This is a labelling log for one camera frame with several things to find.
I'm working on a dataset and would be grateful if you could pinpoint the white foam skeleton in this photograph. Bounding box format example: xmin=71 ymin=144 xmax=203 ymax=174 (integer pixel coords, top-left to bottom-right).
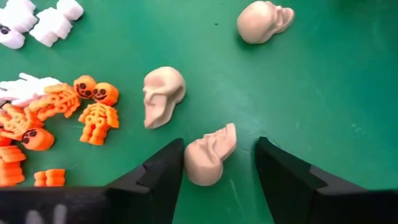
xmin=29 ymin=0 xmax=85 ymax=48
xmin=0 ymin=72 xmax=63 ymax=108
xmin=0 ymin=0 xmax=38 ymax=50

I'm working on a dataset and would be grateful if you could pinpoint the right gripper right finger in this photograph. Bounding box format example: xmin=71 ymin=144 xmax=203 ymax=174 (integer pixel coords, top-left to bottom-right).
xmin=255 ymin=136 xmax=368 ymax=224

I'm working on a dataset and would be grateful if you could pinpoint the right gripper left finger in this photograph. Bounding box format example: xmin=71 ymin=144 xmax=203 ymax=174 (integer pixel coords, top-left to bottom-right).
xmin=105 ymin=138 xmax=185 ymax=224

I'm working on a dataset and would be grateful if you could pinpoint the beige plastic skull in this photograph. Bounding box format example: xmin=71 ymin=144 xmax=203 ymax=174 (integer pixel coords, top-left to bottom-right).
xmin=183 ymin=123 xmax=238 ymax=187
xmin=142 ymin=66 xmax=187 ymax=130
xmin=236 ymin=0 xmax=295 ymax=45

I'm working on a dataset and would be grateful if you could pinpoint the green table mat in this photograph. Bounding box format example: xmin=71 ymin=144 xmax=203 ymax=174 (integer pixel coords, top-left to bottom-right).
xmin=0 ymin=0 xmax=398 ymax=224

